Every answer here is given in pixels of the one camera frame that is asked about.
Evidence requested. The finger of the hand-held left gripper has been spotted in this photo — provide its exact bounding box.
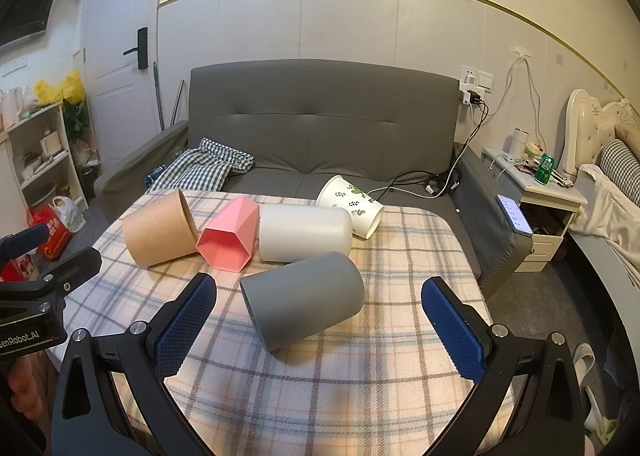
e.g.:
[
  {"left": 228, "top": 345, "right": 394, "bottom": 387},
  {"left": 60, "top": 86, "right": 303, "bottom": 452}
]
[
  {"left": 42, "top": 246, "right": 103, "bottom": 295},
  {"left": 0, "top": 223, "right": 51, "bottom": 262}
]

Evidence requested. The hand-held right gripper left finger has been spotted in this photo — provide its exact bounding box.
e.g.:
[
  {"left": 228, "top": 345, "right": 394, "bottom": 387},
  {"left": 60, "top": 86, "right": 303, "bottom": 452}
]
[{"left": 50, "top": 272, "right": 218, "bottom": 456}]

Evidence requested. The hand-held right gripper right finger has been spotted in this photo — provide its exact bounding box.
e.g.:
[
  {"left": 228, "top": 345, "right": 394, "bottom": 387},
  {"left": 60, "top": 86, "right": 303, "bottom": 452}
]
[{"left": 421, "top": 277, "right": 586, "bottom": 456}]

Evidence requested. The grey cup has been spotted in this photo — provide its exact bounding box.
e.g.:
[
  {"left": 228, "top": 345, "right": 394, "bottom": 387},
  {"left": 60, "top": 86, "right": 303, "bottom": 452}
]
[{"left": 239, "top": 251, "right": 365, "bottom": 353}]

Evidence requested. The brown paper cup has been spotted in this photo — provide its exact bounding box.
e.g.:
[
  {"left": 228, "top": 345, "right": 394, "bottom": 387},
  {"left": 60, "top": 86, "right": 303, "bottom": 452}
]
[{"left": 122, "top": 188, "right": 199, "bottom": 268}]

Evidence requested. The pink hexagonal cup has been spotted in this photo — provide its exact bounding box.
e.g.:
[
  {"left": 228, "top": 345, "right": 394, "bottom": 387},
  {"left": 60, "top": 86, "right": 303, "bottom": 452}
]
[{"left": 196, "top": 194, "right": 261, "bottom": 272}]

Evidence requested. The plain white cup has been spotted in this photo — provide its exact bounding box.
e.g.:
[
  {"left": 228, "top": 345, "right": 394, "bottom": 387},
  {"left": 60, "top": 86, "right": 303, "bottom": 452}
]
[{"left": 258, "top": 203, "right": 353, "bottom": 263}]

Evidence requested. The white leaf-print cup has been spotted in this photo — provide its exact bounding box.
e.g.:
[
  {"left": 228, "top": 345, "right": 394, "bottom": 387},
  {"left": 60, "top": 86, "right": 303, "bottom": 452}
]
[{"left": 315, "top": 175, "right": 385, "bottom": 240}]

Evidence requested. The person's left hand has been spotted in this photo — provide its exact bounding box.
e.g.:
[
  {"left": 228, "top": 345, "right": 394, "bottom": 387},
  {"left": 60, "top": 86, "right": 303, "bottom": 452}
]
[{"left": 7, "top": 353, "right": 51, "bottom": 422}]

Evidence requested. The red bag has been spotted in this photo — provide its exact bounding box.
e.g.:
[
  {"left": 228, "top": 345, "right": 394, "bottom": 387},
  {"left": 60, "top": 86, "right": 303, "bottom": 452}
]
[{"left": 0, "top": 203, "right": 71, "bottom": 282}]

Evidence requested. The white plastic bag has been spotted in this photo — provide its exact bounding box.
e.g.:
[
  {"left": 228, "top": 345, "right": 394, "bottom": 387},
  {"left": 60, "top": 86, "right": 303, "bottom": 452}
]
[{"left": 52, "top": 196, "right": 87, "bottom": 232}]

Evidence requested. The plaid tablecloth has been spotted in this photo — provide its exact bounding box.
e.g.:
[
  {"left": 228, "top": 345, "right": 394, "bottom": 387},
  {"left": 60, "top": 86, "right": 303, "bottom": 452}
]
[{"left": 45, "top": 188, "right": 516, "bottom": 456}]

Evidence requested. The white storage shelf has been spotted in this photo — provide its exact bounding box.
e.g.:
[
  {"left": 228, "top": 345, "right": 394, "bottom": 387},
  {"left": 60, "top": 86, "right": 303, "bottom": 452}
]
[{"left": 5, "top": 101, "right": 83, "bottom": 217}]

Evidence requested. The smartphone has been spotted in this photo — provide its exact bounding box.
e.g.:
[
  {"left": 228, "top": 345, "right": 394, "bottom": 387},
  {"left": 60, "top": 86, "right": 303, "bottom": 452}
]
[{"left": 496, "top": 194, "right": 533, "bottom": 236}]

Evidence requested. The green plant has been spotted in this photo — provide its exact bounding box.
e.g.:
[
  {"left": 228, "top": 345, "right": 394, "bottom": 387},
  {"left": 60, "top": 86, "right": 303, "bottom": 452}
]
[{"left": 62, "top": 101, "right": 91, "bottom": 147}]

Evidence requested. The white kettle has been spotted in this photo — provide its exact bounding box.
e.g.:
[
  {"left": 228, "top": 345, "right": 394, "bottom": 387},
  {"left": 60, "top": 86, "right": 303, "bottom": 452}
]
[{"left": 0, "top": 88, "right": 26, "bottom": 131}]

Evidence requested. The white slipper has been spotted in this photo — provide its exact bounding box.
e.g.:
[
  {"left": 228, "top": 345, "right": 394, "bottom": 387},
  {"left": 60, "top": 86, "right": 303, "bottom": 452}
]
[
  {"left": 572, "top": 342, "right": 598, "bottom": 387},
  {"left": 582, "top": 386, "right": 618, "bottom": 447}
]

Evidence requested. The white nightstand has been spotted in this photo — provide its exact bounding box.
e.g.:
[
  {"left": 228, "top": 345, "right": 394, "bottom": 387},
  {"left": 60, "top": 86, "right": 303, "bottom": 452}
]
[{"left": 481, "top": 146, "right": 590, "bottom": 273}]

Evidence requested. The green checked cloth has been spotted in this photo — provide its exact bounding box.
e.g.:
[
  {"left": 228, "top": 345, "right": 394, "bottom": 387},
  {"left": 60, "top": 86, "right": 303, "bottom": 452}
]
[{"left": 145, "top": 137, "right": 256, "bottom": 194}]

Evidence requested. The white door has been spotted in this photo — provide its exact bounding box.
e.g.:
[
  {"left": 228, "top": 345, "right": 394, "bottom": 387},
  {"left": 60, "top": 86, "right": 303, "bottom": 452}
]
[{"left": 82, "top": 0, "right": 166, "bottom": 177}]

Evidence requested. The yellow plastic bag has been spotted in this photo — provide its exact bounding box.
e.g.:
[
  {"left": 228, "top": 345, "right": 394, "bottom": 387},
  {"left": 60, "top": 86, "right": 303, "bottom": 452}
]
[{"left": 33, "top": 70, "right": 86, "bottom": 106}]

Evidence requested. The green drink can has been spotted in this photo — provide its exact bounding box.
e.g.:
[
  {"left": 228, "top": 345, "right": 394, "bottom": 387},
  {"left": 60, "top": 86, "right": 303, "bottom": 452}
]
[{"left": 535, "top": 153, "right": 557, "bottom": 185}]

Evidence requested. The metal pole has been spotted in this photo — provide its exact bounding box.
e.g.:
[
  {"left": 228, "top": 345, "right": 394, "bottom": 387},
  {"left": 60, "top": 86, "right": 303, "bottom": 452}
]
[{"left": 170, "top": 80, "right": 186, "bottom": 126}]

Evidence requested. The white bed blanket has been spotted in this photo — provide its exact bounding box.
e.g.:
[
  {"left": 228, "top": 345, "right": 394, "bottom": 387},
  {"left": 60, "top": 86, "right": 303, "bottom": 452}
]
[{"left": 570, "top": 163, "right": 640, "bottom": 257}]

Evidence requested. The white tumbler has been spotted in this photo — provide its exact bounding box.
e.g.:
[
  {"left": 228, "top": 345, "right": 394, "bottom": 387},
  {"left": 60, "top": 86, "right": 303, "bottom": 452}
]
[{"left": 509, "top": 128, "right": 531, "bottom": 161}]

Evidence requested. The checked pillow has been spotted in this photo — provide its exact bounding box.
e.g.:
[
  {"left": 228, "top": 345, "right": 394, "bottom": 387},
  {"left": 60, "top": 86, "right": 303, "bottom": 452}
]
[{"left": 599, "top": 138, "right": 640, "bottom": 192}]

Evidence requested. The grey sofa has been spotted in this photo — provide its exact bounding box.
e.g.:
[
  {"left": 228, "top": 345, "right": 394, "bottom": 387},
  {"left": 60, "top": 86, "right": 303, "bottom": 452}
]
[{"left": 95, "top": 58, "right": 535, "bottom": 302}]

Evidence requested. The cream bed headboard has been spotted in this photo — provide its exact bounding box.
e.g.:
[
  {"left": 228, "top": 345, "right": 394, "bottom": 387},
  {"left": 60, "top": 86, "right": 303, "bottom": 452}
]
[{"left": 557, "top": 88, "right": 640, "bottom": 177}]

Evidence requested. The black cable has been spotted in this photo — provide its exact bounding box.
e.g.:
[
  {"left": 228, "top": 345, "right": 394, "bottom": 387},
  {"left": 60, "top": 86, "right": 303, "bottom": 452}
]
[{"left": 367, "top": 103, "right": 490, "bottom": 201}]

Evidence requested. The mop handle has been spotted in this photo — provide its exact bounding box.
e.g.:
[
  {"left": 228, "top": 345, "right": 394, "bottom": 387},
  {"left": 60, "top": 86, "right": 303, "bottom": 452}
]
[{"left": 152, "top": 61, "right": 166, "bottom": 134}]

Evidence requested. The black door lock handle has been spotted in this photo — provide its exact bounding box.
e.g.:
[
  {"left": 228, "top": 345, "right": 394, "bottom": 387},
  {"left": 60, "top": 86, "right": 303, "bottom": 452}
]
[{"left": 123, "top": 27, "right": 150, "bottom": 70}]

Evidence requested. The wall socket with chargers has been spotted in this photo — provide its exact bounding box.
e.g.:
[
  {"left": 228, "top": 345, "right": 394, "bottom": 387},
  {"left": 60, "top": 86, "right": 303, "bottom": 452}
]
[{"left": 459, "top": 65, "right": 496, "bottom": 108}]

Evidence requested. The white cable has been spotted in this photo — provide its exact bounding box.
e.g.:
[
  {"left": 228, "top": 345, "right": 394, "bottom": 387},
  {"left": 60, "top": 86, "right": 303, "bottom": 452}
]
[{"left": 480, "top": 47, "right": 545, "bottom": 163}]

